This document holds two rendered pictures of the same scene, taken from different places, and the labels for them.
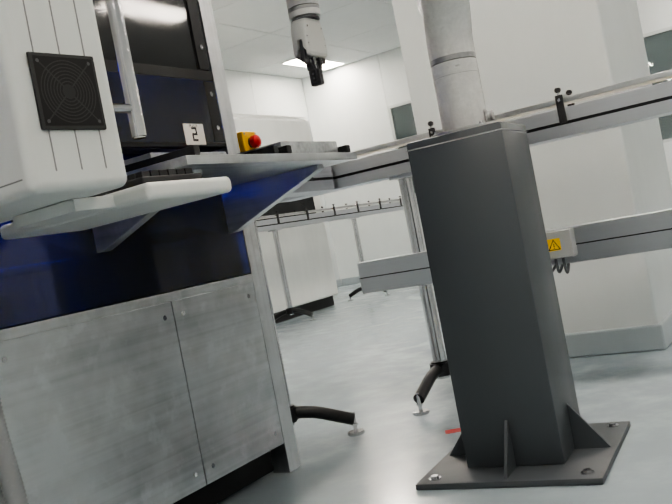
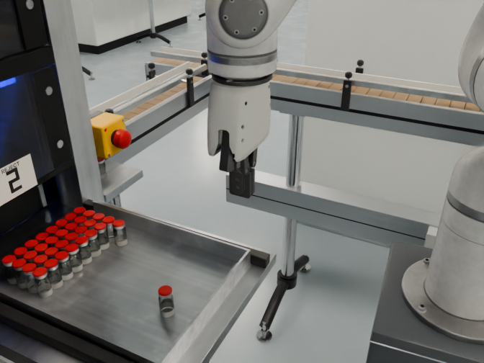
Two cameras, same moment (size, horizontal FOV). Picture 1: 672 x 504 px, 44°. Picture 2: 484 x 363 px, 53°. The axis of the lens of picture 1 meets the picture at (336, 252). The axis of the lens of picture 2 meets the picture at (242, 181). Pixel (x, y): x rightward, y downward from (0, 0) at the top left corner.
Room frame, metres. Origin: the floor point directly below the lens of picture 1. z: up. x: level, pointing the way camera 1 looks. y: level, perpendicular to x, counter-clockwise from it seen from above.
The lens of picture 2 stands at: (1.60, 0.02, 1.42)
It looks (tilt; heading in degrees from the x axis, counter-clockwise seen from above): 30 degrees down; 355
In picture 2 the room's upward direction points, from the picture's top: straight up
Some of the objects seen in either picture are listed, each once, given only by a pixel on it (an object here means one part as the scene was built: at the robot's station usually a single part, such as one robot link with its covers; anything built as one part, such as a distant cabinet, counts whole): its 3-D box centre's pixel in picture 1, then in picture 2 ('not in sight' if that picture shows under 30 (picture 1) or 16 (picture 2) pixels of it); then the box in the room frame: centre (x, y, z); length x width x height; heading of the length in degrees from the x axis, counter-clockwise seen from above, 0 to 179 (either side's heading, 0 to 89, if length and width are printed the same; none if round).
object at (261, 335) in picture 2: (443, 379); (286, 287); (3.06, -0.30, 0.07); 0.50 x 0.08 x 0.14; 148
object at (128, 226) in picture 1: (147, 212); not in sight; (1.88, 0.40, 0.80); 0.34 x 0.03 x 0.13; 58
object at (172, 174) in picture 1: (101, 195); not in sight; (1.55, 0.41, 0.82); 0.40 x 0.14 x 0.02; 53
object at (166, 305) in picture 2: not in sight; (166, 302); (2.14, 0.08, 0.90); 0.02 x 0.02 x 0.04
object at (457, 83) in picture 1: (460, 98); (475, 253); (2.15, -0.39, 0.95); 0.19 x 0.19 x 0.18
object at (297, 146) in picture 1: (259, 162); (120, 273); (2.22, 0.16, 0.90); 0.34 x 0.26 x 0.04; 58
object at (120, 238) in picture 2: not in sight; (119, 232); (2.32, 0.17, 0.90); 0.02 x 0.02 x 0.05
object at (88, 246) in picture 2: not in sight; (78, 253); (2.27, 0.23, 0.90); 0.18 x 0.02 x 0.05; 147
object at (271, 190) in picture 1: (274, 200); not in sight; (2.31, 0.14, 0.80); 0.34 x 0.03 x 0.13; 58
